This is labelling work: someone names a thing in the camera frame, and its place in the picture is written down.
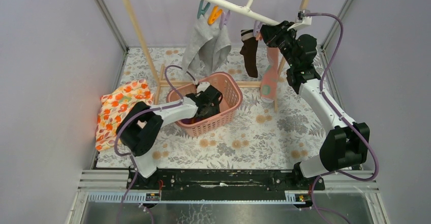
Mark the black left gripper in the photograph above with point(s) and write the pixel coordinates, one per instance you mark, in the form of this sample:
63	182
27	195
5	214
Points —
213	110

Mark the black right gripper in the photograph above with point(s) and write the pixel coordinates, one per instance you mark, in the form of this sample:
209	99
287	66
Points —
270	36

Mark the pink plastic laundry basket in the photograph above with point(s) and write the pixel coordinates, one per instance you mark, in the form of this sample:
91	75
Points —
228	108

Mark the wooden drying rack frame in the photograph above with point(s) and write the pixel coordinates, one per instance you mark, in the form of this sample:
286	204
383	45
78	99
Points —
161	79

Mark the white plastic clip hanger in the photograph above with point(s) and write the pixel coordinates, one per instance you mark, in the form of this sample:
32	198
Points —
243	10

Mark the purple striped sock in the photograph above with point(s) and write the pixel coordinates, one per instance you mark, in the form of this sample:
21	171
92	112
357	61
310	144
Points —
191	120

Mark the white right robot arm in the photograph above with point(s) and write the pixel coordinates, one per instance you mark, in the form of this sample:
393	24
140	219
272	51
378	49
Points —
344	145

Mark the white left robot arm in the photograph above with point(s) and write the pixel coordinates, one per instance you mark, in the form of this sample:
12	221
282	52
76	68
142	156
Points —
139	129

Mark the pink hanging sock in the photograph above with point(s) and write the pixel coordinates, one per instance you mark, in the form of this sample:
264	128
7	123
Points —
270	78

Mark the purple clothespin middle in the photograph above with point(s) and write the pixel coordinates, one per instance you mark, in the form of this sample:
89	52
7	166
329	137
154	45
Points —
257	27

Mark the purple clothespin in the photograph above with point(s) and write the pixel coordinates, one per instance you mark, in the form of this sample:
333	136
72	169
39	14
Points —
257	27
224	19

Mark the dark brown hanging sock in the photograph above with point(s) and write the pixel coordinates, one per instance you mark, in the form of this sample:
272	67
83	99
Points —
248	51

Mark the grey hanging towel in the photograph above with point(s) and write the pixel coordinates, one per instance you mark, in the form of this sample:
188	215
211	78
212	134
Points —
208	47

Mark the floral patterned table mat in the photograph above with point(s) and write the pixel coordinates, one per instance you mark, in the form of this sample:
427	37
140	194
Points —
257	138

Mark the purple clothespin left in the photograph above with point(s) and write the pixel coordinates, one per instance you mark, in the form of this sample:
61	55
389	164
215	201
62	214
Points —
224	19

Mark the orange clothespin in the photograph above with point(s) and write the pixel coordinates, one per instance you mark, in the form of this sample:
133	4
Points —
214	15

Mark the teal clothespin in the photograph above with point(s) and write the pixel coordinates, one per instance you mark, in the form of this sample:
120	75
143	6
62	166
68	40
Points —
203	8

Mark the orange floral cloth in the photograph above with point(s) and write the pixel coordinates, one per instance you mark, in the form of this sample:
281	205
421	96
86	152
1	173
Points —
115	107

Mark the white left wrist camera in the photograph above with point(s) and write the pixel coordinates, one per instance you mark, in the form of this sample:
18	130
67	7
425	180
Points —
202	86

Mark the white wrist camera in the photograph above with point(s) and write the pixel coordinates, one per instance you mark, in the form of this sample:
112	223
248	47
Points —
303	20
202	86

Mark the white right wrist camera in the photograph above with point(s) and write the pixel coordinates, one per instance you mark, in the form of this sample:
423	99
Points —
303	20

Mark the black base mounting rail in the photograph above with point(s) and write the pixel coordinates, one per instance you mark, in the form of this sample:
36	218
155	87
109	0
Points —
218	181

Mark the grey slotted cable duct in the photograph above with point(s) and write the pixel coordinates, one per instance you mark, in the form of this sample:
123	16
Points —
214	198

